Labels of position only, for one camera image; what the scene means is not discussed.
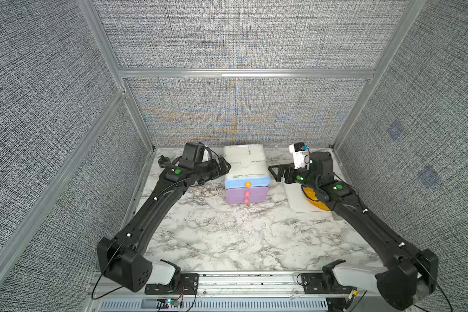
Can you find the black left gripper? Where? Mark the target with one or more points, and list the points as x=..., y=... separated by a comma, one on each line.
x=216, y=172

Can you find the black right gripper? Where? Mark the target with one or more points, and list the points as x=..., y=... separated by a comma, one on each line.
x=286, y=168

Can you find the white blue drawer cabinet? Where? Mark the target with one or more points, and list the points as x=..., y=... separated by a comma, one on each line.
x=248, y=163

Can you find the purple drawer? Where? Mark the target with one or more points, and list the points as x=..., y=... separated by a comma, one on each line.
x=240, y=200
x=254, y=191

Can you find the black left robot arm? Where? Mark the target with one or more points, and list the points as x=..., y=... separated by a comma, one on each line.
x=121, y=257

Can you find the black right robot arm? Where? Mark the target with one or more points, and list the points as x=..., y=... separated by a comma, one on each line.
x=409, y=274

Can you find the white rectangular tray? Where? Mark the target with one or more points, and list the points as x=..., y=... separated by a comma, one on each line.
x=299, y=202

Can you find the yellow bread loaf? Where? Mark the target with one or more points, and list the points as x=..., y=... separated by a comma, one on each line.
x=312, y=199

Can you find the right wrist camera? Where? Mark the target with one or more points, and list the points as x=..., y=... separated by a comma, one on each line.
x=300, y=154

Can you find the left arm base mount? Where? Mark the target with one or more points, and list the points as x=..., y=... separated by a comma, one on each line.
x=167, y=279

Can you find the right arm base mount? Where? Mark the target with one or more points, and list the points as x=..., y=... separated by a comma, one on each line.
x=319, y=282

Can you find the aluminium front rail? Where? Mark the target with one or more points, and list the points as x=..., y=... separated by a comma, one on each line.
x=235, y=291

